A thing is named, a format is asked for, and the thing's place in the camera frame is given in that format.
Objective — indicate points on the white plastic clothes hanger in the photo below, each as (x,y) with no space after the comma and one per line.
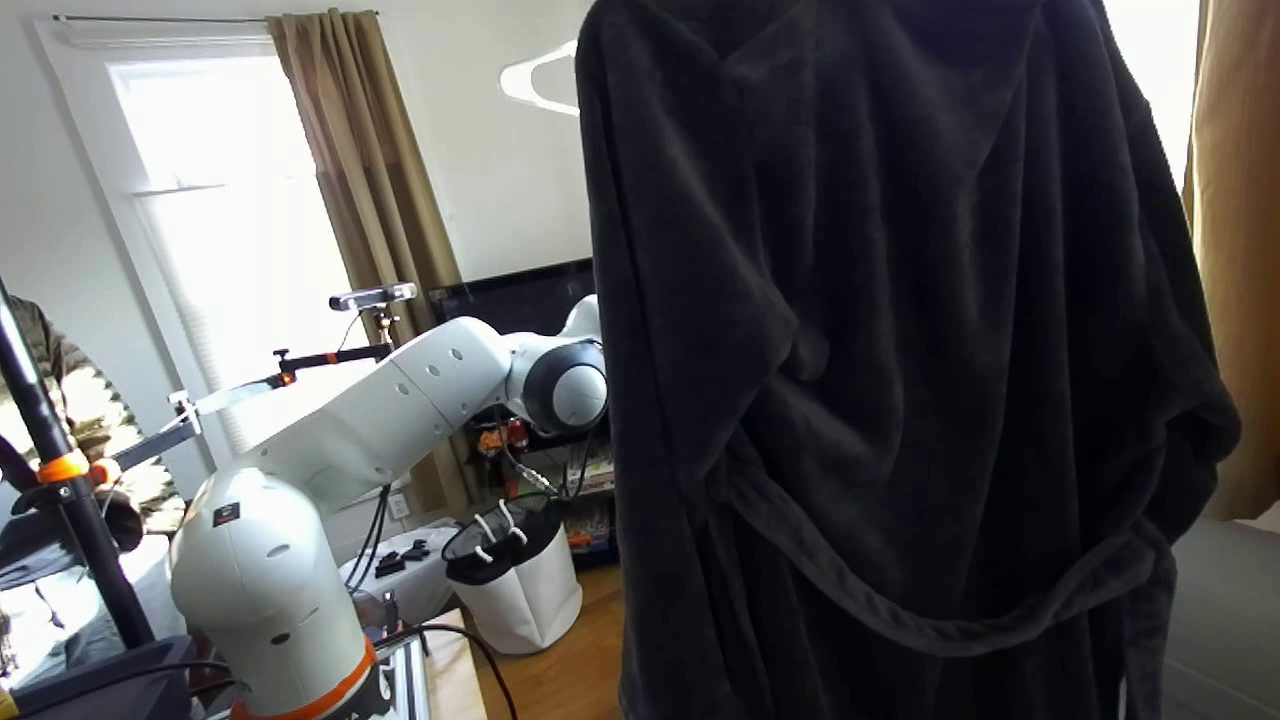
(532,83)

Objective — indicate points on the small orange figurine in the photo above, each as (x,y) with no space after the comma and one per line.
(493,436)

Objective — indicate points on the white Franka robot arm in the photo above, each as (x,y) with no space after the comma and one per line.
(267,575)

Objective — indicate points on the black game controller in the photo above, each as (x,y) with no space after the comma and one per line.
(400,559)

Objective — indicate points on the brown window curtain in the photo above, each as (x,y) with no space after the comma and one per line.
(360,147)

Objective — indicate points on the small camera on tripod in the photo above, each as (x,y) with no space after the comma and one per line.
(371,298)

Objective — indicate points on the black rod with red ends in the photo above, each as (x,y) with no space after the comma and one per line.
(334,357)

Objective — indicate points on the black flat television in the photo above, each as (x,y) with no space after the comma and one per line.
(523,298)

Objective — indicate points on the colourful stacked boxes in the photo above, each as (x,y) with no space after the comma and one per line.
(595,530)

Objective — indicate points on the grey upholstered sofa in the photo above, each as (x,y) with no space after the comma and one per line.
(1227,625)

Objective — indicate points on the dark plush bathrobe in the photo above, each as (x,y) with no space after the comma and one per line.
(904,346)

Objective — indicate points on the white basket with black rim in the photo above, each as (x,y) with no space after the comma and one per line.
(525,593)

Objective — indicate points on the tan window curtain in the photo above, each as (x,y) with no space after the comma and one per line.
(1241,267)

